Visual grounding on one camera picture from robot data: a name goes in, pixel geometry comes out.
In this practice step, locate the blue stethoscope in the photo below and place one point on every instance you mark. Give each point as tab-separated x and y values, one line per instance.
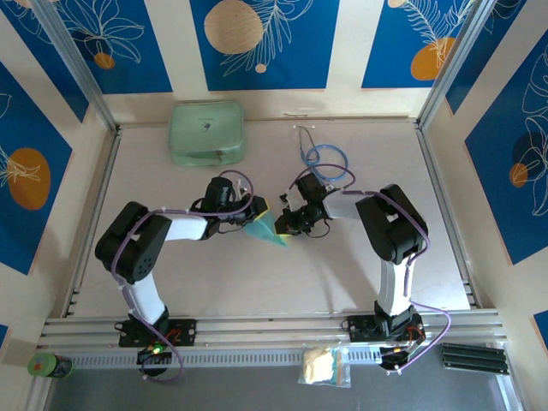
312	156

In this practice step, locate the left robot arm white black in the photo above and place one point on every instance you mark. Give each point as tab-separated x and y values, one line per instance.
184	227

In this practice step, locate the clear bag with yellow contents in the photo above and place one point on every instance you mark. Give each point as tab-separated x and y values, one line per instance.
319	366

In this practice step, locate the mint green zipper pouch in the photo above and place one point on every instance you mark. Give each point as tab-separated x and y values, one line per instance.
205	128

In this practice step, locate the aluminium table side rail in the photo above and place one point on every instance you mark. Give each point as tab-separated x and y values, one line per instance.
447	214
93	214

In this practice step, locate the blue floral wall poster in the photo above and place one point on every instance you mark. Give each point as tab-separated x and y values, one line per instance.
505	192
278	64
128	64
25	128
394	43

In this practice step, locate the light blue paper sheet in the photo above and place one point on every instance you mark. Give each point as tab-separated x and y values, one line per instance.
265	229

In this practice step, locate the green can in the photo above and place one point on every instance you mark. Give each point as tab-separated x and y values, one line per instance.
43	365

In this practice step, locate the aluminium corner post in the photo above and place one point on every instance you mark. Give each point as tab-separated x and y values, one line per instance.
456	64
83	75

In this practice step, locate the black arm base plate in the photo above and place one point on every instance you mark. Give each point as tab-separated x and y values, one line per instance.
186	331
359	327

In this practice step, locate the black ribbed block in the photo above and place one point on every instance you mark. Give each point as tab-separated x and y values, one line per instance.
471	359

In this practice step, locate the wide aluminium frame rail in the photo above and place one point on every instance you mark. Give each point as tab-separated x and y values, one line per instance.
265	329

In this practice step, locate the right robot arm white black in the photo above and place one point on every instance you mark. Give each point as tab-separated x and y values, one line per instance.
394	291

